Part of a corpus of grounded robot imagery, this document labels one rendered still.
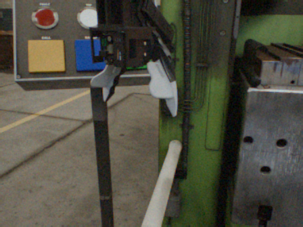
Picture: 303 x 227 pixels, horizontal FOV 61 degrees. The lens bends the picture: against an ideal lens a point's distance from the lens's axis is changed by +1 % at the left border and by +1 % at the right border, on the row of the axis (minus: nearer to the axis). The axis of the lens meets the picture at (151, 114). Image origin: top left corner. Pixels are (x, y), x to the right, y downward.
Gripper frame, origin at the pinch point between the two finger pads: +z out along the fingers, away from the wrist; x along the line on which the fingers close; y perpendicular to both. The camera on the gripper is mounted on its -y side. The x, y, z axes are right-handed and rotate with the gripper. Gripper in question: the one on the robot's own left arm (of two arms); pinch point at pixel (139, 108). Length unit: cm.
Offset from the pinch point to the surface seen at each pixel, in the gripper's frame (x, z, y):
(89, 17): -22.6, -15.5, -11.2
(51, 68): -24.2, -4.8, -0.1
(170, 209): -15, 58, -40
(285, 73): 17.4, -1.0, -43.4
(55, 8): -29.0, -17.4, -6.9
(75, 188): -100, 94, -59
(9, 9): -824, -50, -436
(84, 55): -20.1, -7.2, -6.4
